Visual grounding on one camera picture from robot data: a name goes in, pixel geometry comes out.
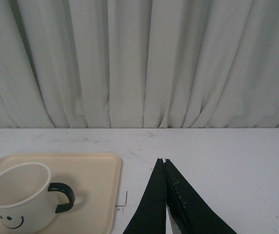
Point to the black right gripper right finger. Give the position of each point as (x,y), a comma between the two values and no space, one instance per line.
(189,211)

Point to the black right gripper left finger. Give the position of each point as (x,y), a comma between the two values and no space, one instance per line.
(150,216)

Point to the white smiley mug black handle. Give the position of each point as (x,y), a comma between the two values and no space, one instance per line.
(29,200)

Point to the beige plastic tray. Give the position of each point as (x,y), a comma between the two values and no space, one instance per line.
(94,179)

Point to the white curtain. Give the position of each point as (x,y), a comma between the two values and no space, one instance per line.
(139,63)

